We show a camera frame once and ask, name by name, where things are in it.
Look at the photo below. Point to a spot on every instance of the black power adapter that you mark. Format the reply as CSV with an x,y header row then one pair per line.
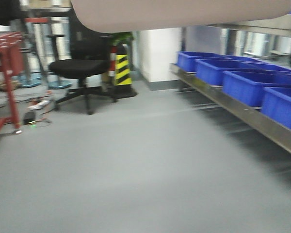
x,y
29,118

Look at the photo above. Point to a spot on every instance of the green potted plant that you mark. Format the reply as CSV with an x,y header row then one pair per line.
x,y
121,37

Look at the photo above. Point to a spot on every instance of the white lidded storage bin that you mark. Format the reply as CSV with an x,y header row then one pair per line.
x,y
114,16

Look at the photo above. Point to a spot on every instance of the yellow black striped bollard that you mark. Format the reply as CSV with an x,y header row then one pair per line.
x,y
119,73

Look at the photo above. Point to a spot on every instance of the blue plastic bin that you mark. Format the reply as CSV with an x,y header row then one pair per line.
x,y
248,87
186,59
277,105
211,71

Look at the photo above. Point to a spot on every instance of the red metal cart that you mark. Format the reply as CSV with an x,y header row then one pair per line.
x,y
11,64

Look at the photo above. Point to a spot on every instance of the stainless steel shelf rail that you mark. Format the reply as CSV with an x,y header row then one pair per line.
x,y
271,129

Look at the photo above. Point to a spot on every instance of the black swivel office chair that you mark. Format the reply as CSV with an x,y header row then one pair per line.
x,y
89,57

